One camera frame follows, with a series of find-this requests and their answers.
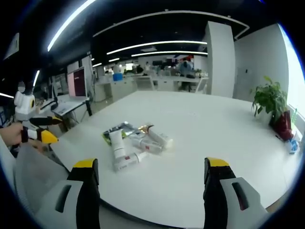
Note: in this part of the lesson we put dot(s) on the white side desk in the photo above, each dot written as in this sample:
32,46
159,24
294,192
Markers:
69,103

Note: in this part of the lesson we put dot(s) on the person's left hand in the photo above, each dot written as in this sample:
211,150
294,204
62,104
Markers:
10,134

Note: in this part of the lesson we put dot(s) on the white background desk row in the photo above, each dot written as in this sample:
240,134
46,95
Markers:
171,82

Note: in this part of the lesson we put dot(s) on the silver foil skincare sachet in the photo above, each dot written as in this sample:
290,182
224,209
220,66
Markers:
127,127

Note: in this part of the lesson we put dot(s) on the white skincare tube printed label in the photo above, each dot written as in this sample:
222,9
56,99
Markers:
160,137

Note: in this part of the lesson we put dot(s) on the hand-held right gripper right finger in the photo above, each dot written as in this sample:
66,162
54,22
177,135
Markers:
228,205

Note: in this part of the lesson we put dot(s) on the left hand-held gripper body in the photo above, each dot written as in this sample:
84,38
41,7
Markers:
23,105

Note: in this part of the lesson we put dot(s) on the white office chair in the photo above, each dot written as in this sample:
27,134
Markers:
202,86

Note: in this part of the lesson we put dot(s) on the green skincare sachet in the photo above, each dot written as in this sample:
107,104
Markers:
106,139

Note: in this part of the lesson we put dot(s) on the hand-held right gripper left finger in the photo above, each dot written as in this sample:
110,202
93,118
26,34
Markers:
71,205

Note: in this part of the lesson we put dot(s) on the gold foil skincare sachet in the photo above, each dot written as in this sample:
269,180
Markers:
145,128

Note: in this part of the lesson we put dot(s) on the grey mesh office chair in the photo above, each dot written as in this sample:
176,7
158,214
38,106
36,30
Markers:
31,174

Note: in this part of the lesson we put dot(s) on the computer monitor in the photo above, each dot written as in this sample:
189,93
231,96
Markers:
76,82

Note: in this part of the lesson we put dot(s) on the long ceiling light strip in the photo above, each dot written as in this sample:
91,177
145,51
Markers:
69,22

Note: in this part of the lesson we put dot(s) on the white hanging sign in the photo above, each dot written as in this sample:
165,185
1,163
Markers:
12,46

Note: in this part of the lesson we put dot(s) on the white skincare bottle red label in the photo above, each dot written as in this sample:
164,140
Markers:
124,164

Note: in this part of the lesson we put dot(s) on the green potted plant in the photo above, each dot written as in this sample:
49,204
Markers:
270,95

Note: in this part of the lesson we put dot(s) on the white tube red label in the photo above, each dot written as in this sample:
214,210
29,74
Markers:
147,146

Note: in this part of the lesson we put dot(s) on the dark red plant pot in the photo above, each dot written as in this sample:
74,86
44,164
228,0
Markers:
283,126

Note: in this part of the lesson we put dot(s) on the blue container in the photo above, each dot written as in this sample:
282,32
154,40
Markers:
117,76

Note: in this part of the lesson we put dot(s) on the blue white packet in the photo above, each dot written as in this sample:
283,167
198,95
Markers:
293,146

